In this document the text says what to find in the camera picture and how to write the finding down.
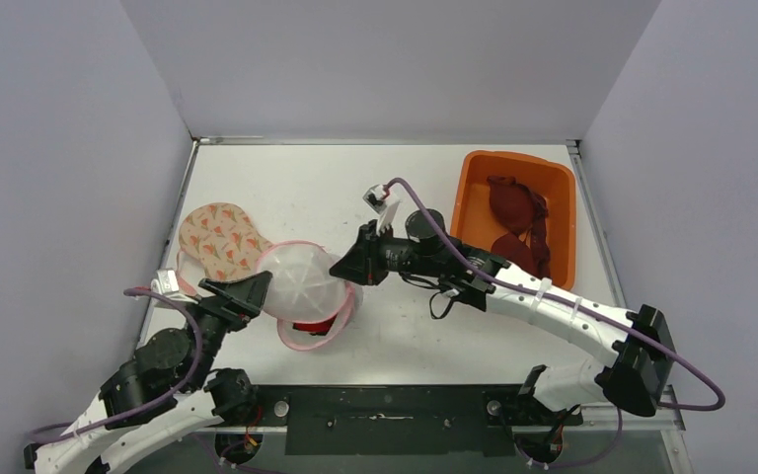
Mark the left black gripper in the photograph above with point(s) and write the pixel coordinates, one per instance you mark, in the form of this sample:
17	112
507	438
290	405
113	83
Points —
242	299

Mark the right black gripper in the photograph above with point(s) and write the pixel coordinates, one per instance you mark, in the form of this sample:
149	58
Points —
369	254

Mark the white mesh pink-trimmed laundry bag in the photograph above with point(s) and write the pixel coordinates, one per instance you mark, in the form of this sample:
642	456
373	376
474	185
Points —
310	307

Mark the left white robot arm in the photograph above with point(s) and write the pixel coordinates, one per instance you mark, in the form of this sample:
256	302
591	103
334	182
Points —
168	389

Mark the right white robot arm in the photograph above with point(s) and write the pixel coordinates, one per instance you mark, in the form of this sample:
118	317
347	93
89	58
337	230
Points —
620	368

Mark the floral beige bra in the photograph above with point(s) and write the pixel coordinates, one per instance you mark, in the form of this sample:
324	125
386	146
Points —
222	240

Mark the dark red bra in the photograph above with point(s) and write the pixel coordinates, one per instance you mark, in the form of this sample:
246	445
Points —
523	214

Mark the orange plastic basin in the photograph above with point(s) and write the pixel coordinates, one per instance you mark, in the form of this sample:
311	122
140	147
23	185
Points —
473	221

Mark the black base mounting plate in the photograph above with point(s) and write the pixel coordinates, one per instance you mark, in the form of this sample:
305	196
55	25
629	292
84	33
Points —
396	419

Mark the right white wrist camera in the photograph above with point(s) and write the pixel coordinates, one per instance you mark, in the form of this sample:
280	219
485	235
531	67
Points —
385	204

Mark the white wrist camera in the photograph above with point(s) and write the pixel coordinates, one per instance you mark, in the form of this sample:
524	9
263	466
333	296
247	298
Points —
385	204
166	283

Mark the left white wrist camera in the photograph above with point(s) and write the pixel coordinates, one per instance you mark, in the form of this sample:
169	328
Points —
166	283

